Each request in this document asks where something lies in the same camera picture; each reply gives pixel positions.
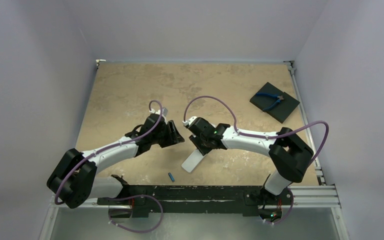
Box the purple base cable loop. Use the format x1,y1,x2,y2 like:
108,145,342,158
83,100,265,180
107,194,164,235

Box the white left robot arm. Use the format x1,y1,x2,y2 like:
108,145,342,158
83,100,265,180
46,113,185,209

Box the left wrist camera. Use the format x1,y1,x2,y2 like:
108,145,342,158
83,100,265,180
156,107,168,118

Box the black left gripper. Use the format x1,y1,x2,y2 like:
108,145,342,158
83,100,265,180
150,120,183,148

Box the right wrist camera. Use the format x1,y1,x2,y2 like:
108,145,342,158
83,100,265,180
182,116,198,128

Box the blue handled pliers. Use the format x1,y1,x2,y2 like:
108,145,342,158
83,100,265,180
254,92,286,113

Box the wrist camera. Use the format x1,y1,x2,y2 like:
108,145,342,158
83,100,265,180
156,107,168,118
182,116,198,128

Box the blue AAA battery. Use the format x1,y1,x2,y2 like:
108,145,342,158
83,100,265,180
168,172,175,183

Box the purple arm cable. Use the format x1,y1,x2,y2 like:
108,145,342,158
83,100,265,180
53,100,164,206
182,96,330,167

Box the white remote control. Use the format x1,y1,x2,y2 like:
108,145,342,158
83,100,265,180
181,149,206,173

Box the aluminium frame rail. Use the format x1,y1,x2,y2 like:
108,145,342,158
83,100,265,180
40,185,345,240

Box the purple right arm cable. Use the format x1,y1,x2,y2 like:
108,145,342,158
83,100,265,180
182,96,330,167

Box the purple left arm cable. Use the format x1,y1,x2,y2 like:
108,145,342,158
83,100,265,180
53,100,164,206

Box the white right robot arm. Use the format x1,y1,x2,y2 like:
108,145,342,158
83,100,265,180
181,116,314,204

